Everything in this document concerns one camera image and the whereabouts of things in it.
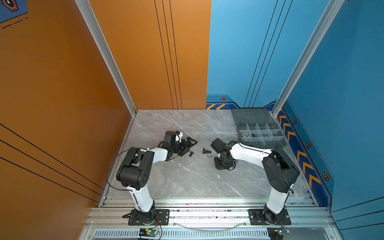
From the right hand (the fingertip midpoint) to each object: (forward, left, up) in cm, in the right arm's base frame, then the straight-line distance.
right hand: (217, 168), depth 90 cm
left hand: (+13, +14, +7) cm, 20 cm away
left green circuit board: (-32, +36, -1) cm, 48 cm away
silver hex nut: (+8, +5, +2) cm, 9 cm away
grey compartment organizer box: (+28, -30, +5) cm, 42 cm away
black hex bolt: (+10, +16, +1) cm, 19 cm away
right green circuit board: (-32, -25, -2) cm, 41 cm away
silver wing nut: (+24, -20, +3) cm, 31 cm away
